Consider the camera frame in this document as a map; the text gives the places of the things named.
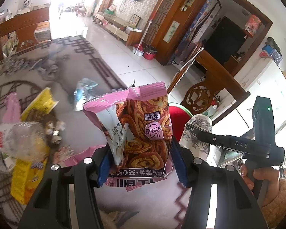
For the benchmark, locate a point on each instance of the pink snack bag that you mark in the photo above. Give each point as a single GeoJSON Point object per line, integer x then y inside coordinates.
{"type": "Point", "coordinates": [143, 133]}

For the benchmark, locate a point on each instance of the wooden partition cabinet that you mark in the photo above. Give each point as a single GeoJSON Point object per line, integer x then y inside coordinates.
{"type": "Point", "coordinates": [171, 16]}

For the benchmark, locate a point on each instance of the metal basin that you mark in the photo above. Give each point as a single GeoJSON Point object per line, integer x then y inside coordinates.
{"type": "Point", "coordinates": [137, 51]}

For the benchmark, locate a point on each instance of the crumpled pale blue wrapper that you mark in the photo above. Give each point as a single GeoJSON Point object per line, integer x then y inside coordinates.
{"type": "Point", "coordinates": [84, 93]}

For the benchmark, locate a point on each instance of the mop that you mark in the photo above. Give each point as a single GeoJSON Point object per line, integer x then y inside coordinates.
{"type": "Point", "coordinates": [145, 32]}

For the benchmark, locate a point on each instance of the yellow tea carton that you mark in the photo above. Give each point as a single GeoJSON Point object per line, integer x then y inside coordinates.
{"type": "Point", "coordinates": [26, 179]}

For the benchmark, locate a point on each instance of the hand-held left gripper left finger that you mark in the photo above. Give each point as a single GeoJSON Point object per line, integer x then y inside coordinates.
{"type": "Point", "coordinates": [103, 169]}

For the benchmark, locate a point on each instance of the clear plastic bottle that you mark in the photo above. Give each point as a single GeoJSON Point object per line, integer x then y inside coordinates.
{"type": "Point", "coordinates": [26, 136]}

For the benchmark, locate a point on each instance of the person's right forearm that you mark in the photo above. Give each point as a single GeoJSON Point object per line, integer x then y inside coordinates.
{"type": "Point", "coordinates": [280, 202]}

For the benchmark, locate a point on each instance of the white printed paper cup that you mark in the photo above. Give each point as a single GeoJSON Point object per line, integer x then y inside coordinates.
{"type": "Point", "coordinates": [195, 145]}

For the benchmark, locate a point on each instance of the blue box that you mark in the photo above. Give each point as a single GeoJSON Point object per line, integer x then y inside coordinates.
{"type": "Point", "coordinates": [273, 51]}

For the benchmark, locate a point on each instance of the plain wooden chair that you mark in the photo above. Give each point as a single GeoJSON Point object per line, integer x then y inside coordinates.
{"type": "Point", "coordinates": [21, 28]}

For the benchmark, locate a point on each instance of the person's right hand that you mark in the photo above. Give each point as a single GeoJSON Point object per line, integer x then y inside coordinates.
{"type": "Point", "coordinates": [268, 175]}

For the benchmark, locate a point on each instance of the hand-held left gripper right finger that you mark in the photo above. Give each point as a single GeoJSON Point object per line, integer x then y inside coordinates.
{"type": "Point", "coordinates": [181, 167]}

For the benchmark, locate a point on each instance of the pink plastic bag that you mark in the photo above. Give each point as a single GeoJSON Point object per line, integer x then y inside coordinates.
{"type": "Point", "coordinates": [13, 109]}

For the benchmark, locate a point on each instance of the printed floral tablecloth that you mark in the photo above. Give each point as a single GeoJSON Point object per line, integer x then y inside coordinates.
{"type": "Point", "coordinates": [85, 59]}

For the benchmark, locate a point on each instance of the framed picture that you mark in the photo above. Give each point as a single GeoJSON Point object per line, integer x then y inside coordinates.
{"type": "Point", "coordinates": [135, 20]}

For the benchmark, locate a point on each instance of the red chair cushion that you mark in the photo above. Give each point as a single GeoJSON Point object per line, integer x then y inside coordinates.
{"type": "Point", "coordinates": [178, 119]}

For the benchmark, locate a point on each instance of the yellow snack bag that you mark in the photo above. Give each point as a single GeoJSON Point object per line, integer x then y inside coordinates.
{"type": "Point", "coordinates": [39, 105]}

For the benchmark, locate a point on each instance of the carved wooden chair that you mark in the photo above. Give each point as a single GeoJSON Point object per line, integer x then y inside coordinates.
{"type": "Point", "coordinates": [200, 95]}

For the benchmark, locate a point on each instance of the pink printed wrapper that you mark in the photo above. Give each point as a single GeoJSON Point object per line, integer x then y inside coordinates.
{"type": "Point", "coordinates": [69, 156]}

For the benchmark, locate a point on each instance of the red bucket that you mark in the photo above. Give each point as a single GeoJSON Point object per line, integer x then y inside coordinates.
{"type": "Point", "coordinates": [149, 54]}

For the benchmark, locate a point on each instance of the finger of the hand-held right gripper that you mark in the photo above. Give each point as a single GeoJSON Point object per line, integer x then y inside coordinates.
{"type": "Point", "coordinates": [214, 138]}

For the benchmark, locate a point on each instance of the white television cabinet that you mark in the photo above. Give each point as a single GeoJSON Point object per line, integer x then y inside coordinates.
{"type": "Point", "coordinates": [116, 26]}

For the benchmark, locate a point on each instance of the red printed tin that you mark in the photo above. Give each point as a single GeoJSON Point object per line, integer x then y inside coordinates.
{"type": "Point", "coordinates": [252, 26]}

